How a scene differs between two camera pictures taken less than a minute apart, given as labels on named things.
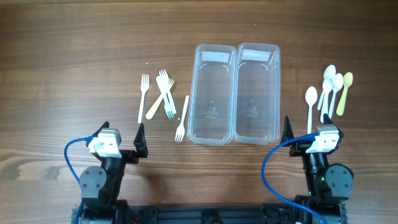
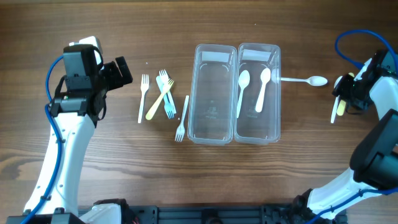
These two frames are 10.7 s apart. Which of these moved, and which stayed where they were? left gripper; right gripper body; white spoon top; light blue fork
Moved: white spoon top; left gripper; right gripper body
Stayed: light blue fork
